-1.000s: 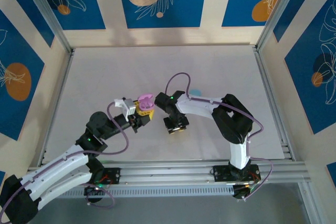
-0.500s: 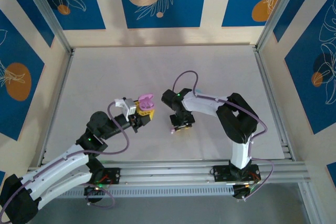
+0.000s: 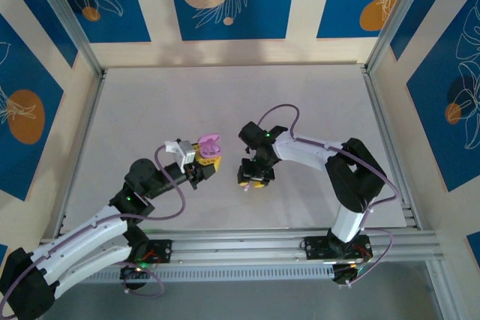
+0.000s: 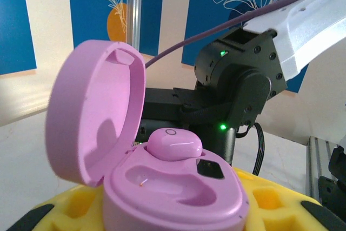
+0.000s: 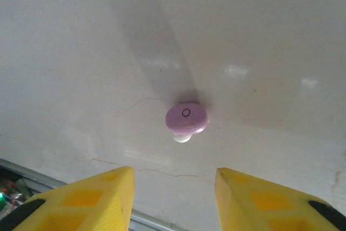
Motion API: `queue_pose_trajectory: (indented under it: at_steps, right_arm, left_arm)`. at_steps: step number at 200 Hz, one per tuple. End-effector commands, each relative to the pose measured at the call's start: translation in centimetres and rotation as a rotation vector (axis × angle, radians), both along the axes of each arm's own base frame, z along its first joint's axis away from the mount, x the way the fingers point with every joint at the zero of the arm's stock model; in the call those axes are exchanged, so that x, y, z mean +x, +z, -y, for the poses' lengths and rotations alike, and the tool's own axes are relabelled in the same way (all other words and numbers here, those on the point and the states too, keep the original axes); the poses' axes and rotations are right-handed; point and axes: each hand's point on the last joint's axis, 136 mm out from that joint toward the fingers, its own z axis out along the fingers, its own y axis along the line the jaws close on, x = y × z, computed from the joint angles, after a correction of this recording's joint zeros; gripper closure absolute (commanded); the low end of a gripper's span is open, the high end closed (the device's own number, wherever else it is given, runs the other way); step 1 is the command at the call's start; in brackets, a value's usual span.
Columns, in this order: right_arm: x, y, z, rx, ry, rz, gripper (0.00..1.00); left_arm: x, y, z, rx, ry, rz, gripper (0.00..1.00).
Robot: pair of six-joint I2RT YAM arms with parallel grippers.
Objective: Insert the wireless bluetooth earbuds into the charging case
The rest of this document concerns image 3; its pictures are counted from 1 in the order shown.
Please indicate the black controller module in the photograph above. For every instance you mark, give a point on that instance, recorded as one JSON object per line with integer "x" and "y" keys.
{"x": 348, "y": 273}
{"x": 133, "y": 277}

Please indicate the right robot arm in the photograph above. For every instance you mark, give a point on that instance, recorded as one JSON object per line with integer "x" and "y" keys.
{"x": 307, "y": 151}

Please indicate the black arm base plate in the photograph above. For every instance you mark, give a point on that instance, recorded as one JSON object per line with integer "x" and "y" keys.
{"x": 161, "y": 250}
{"x": 315, "y": 249}

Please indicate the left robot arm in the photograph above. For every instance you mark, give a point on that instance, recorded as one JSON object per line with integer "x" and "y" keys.
{"x": 86, "y": 230}

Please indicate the wide aluminium base rail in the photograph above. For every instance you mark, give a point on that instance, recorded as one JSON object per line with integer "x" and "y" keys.
{"x": 240, "y": 245}

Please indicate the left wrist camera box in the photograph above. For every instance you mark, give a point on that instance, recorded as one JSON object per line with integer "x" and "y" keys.
{"x": 185, "y": 155}

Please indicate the aluminium side rail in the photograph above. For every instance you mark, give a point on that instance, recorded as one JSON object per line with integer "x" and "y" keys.
{"x": 388, "y": 147}
{"x": 83, "y": 151}

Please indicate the purple earbud case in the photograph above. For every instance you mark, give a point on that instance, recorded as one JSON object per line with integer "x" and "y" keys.
{"x": 210, "y": 147}

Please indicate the aluminium frame post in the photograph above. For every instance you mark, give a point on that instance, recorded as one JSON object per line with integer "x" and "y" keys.
{"x": 70, "y": 16}
{"x": 398, "y": 16}
{"x": 440, "y": 297}

